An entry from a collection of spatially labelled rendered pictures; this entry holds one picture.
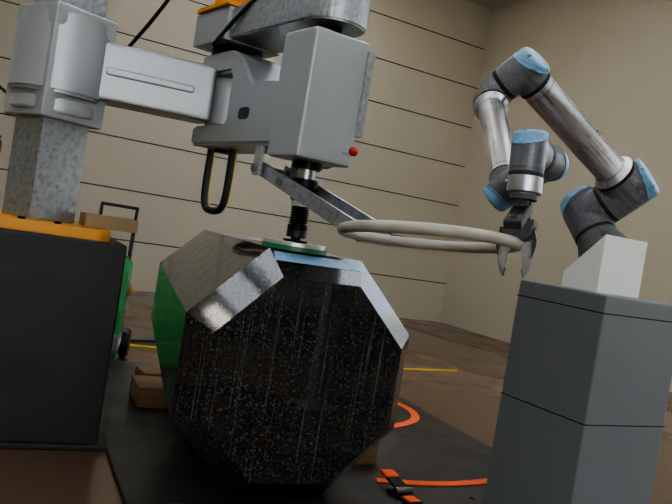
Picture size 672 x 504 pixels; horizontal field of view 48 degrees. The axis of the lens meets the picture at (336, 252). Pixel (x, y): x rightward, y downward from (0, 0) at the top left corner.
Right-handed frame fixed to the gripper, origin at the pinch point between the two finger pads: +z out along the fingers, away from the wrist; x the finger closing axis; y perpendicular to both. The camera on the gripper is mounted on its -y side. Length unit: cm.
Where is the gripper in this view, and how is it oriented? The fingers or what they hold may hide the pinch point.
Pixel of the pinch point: (512, 271)
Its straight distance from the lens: 194.6
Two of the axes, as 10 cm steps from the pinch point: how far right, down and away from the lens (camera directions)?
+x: -9.1, -1.0, 4.1
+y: 4.0, 1.0, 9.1
